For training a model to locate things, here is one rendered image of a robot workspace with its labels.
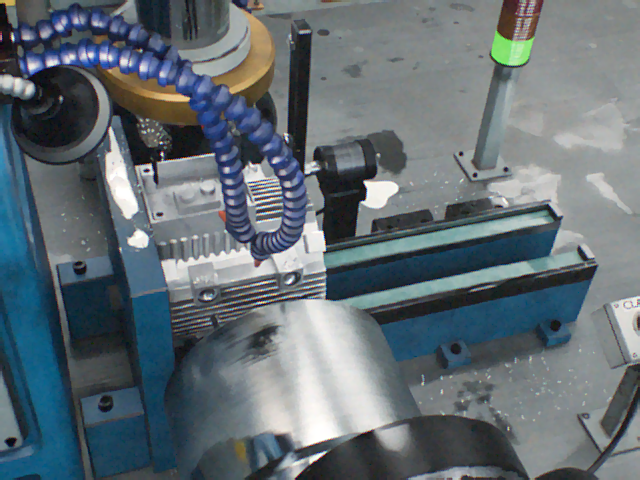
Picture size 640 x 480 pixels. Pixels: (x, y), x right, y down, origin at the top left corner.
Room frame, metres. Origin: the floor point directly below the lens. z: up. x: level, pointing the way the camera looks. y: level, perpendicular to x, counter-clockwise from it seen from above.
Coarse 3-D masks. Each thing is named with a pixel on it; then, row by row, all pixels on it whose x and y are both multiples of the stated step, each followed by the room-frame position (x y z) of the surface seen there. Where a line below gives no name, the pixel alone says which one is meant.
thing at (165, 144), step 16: (112, 16) 1.11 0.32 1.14; (128, 112) 0.96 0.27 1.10; (272, 112) 1.03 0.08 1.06; (128, 128) 0.95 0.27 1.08; (176, 128) 0.97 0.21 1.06; (192, 128) 0.98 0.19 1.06; (272, 128) 1.03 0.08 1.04; (128, 144) 0.95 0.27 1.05; (144, 144) 0.96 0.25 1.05; (160, 144) 0.93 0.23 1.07; (176, 144) 0.97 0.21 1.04; (192, 144) 0.98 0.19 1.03; (208, 144) 0.99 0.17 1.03; (256, 144) 1.02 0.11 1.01; (144, 160) 0.96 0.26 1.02; (160, 160) 0.97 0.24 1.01; (256, 160) 1.02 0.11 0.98
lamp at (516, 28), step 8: (504, 8) 1.26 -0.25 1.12; (504, 16) 1.25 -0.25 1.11; (512, 16) 1.24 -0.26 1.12; (520, 16) 1.24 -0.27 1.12; (528, 16) 1.24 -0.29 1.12; (536, 16) 1.25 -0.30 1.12; (504, 24) 1.25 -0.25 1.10; (512, 24) 1.24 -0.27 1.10; (520, 24) 1.24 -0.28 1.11; (528, 24) 1.24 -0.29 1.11; (536, 24) 1.25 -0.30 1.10; (504, 32) 1.25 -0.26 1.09; (512, 32) 1.24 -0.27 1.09; (520, 32) 1.24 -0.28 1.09; (528, 32) 1.24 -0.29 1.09; (512, 40) 1.24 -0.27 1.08; (520, 40) 1.24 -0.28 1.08
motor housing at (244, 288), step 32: (256, 192) 0.81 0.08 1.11; (256, 224) 0.76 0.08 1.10; (224, 256) 0.73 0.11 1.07; (320, 256) 0.76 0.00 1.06; (224, 288) 0.70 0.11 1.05; (256, 288) 0.71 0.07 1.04; (288, 288) 0.72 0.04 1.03; (320, 288) 0.74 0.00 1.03; (192, 320) 0.68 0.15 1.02; (224, 320) 0.69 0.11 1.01
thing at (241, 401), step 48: (240, 336) 0.55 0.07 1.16; (288, 336) 0.55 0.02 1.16; (336, 336) 0.56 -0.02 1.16; (384, 336) 0.61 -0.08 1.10; (192, 384) 0.52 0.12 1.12; (240, 384) 0.50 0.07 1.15; (288, 384) 0.49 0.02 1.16; (336, 384) 0.50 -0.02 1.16; (384, 384) 0.52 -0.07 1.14; (192, 432) 0.47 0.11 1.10; (240, 432) 0.45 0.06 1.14; (288, 432) 0.44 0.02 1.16; (336, 432) 0.44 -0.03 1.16
